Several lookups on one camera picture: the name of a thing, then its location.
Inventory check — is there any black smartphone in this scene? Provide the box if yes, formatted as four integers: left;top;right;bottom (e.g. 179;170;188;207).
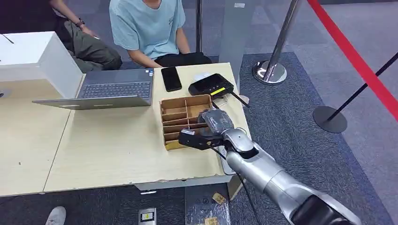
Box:
161;66;183;92

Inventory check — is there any floor socket plate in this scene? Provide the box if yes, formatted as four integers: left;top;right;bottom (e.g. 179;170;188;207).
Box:
138;208;157;225

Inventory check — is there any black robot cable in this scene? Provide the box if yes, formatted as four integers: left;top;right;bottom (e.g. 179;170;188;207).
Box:
209;146;262;225

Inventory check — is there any wooden card box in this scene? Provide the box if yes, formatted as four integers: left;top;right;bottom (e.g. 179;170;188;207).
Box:
159;94;218;151

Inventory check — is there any grey laptop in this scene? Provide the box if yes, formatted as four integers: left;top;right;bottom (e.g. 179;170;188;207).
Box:
32;67;155;111

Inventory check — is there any chrome stanchion post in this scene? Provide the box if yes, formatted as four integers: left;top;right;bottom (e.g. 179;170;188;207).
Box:
252;0;302;86

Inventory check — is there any person in dark clothes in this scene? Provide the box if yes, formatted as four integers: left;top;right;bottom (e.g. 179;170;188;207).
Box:
0;0;123;74

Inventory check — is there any black stanchion post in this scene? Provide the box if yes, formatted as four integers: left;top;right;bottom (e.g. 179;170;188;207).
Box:
313;52;398;134

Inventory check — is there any white shoe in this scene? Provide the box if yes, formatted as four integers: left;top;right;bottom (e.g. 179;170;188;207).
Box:
45;206;67;225

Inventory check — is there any black vertical pole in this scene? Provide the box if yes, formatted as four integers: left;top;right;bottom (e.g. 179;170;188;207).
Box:
195;0;203;53

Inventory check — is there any clear plastic sheet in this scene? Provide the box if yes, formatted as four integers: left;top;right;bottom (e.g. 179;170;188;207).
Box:
186;203;232;225

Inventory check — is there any white box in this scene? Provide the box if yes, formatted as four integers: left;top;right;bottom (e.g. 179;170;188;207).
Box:
0;31;84;99

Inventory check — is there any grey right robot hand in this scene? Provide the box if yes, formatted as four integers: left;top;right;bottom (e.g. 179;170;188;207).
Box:
198;108;234;135

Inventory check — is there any black router with antennas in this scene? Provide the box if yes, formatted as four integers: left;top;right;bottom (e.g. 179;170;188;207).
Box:
188;73;250;109

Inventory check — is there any person in light blue shirt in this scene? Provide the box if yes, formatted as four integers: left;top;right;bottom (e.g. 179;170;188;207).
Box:
109;0;213;69

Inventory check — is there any red barrier belt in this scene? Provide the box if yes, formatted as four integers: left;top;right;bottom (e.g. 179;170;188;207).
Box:
307;0;398;122

